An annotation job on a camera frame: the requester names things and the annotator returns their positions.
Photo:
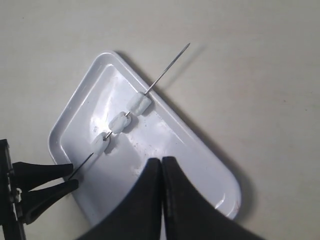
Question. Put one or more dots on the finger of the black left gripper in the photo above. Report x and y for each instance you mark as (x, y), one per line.
(35, 203)
(24, 170)

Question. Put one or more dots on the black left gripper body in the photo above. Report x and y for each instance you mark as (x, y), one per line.
(13, 228)

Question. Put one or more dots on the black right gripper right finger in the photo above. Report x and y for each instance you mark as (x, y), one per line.
(189, 216)

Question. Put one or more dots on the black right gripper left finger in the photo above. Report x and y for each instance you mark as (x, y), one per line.
(139, 215)

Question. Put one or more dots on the white foam piece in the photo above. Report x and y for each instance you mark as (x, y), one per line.
(100, 143)
(119, 122)
(138, 104)

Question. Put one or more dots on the thin metal skewer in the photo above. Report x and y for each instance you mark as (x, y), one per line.
(128, 112)

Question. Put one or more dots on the white rectangular plastic tray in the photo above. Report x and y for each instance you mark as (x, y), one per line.
(105, 180)

